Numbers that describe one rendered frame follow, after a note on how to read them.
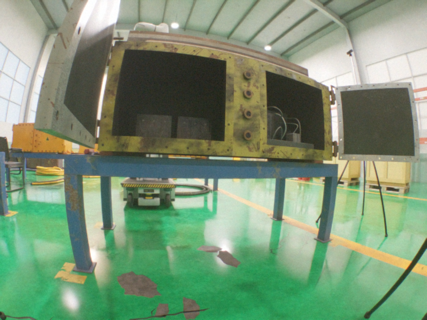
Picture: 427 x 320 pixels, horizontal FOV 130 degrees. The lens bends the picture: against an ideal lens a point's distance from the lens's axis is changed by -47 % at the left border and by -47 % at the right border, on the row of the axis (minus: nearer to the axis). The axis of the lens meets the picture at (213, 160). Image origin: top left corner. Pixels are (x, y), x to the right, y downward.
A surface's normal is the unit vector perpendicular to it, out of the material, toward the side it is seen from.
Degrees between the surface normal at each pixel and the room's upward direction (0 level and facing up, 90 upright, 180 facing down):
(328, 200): 90
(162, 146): 90
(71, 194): 90
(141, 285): 0
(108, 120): 90
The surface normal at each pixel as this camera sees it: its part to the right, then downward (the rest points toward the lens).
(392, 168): -0.95, -0.04
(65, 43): 0.51, 0.02
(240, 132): 0.30, 0.01
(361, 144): -0.71, -0.02
